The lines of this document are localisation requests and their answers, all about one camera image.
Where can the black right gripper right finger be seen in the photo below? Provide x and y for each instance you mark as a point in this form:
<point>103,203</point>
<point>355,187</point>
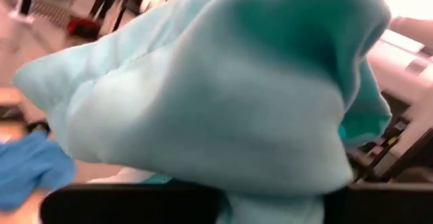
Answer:
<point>382,205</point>

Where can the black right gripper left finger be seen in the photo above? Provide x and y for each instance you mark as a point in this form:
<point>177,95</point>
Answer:
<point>135,205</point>

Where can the large sheer white garment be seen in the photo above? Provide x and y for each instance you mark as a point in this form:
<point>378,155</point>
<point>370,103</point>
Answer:
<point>118,176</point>

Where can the bright blue garment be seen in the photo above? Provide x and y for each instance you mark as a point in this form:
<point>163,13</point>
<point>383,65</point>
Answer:
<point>30,170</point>

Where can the teal garment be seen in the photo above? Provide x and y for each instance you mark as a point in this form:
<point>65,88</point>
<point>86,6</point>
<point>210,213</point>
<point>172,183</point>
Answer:
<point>220,99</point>

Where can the beige fabric storage bin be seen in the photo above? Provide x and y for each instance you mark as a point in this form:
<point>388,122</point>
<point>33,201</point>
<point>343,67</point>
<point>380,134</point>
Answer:
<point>399,71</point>

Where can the red bag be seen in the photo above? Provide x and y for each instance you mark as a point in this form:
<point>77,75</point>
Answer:
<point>83,27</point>

